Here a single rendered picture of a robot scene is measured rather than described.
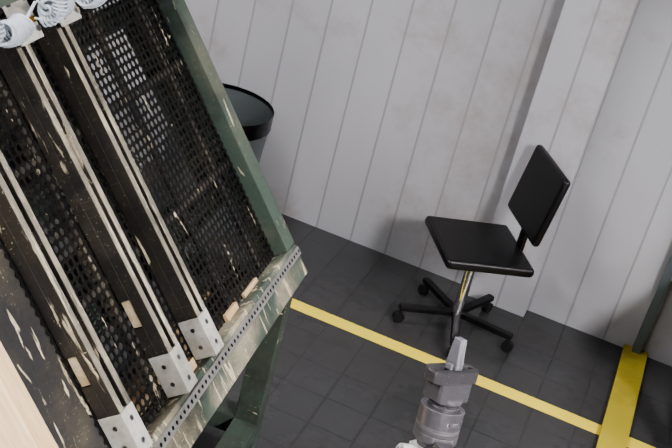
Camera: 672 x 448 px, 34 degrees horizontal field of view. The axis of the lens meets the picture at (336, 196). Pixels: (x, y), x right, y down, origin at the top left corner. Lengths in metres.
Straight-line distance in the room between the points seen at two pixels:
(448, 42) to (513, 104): 0.43
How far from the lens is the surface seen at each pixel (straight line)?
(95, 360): 2.69
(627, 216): 5.45
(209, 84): 3.63
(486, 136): 5.44
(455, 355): 2.14
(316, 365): 4.84
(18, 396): 2.55
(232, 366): 3.26
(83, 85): 2.98
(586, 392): 5.28
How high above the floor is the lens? 2.75
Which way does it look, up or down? 26 degrees down
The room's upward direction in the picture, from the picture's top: 14 degrees clockwise
